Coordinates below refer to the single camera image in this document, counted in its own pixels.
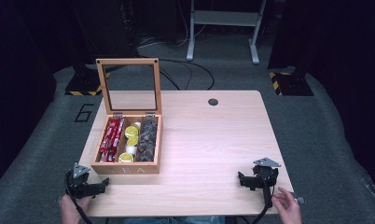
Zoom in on person's left hand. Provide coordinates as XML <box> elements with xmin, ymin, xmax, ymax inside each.
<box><xmin>58</xmin><ymin>194</ymin><xmax>93</xmax><ymax>224</ymax></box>

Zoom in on pile of dark packets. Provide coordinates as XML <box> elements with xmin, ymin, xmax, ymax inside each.
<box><xmin>134</xmin><ymin>118</ymin><xmax>159</xmax><ymax>162</ymax></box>

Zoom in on black stand base hazard stripes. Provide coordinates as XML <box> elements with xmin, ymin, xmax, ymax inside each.
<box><xmin>268</xmin><ymin>71</ymin><xmax>315</xmax><ymax>97</ymax></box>
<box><xmin>64</xmin><ymin>65</ymin><xmax>111</xmax><ymax>97</ymax></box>

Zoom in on white metal desk frame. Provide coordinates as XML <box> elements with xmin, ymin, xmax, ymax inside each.
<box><xmin>186</xmin><ymin>0</ymin><xmax>268</xmax><ymax>65</ymax></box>

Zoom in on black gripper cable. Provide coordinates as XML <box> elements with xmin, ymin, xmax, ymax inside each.
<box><xmin>251</xmin><ymin>174</ymin><xmax>275</xmax><ymax>224</ymax></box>
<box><xmin>64</xmin><ymin>170</ymin><xmax>94</xmax><ymax>224</ymax></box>

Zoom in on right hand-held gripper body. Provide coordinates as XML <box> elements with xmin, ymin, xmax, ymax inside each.
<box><xmin>252</xmin><ymin>157</ymin><xmax>283</xmax><ymax>209</ymax></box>

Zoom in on black curtain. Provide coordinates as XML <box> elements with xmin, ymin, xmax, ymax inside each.
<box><xmin>267</xmin><ymin>0</ymin><xmax>375</xmax><ymax>200</ymax></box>
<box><xmin>0</xmin><ymin>0</ymin><xmax>84</xmax><ymax>194</ymax></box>

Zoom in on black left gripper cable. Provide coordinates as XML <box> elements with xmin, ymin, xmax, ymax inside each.
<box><xmin>64</xmin><ymin>170</ymin><xmax>94</xmax><ymax>224</ymax></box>

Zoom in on black floor cables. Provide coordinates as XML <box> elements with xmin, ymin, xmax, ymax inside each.
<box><xmin>138</xmin><ymin>55</ymin><xmax>215</xmax><ymax>91</ymax></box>

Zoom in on wooden box with window lid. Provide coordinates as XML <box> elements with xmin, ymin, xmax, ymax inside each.
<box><xmin>90</xmin><ymin>58</ymin><xmax>163</xmax><ymax>175</ymax></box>

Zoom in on person's right hand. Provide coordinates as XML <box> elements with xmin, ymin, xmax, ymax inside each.
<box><xmin>271</xmin><ymin>186</ymin><xmax>303</xmax><ymax>224</ymax></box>

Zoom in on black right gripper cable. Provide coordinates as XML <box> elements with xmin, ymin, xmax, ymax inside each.
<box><xmin>251</xmin><ymin>174</ymin><xmax>275</xmax><ymax>224</ymax></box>

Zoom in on white floor cables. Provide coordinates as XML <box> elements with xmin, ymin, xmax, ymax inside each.
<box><xmin>138</xmin><ymin>0</ymin><xmax>215</xmax><ymax>49</ymax></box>

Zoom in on red stick packet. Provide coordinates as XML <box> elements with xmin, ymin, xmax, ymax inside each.
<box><xmin>106</xmin><ymin>118</ymin><xmax>126</xmax><ymax>163</ymax></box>
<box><xmin>99</xmin><ymin>118</ymin><xmax>119</xmax><ymax>163</ymax></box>

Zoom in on black tape floor number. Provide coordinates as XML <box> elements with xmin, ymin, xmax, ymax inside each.
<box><xmin>74</xmin><ymin>104</ymin><xmax>95</xmax><ymax>123</ymax></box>

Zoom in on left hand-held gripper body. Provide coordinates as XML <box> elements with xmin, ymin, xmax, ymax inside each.
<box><xmin>65</xmin><ymin>162</ymin><xmax>100</xmax><ymax>200</ymax></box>

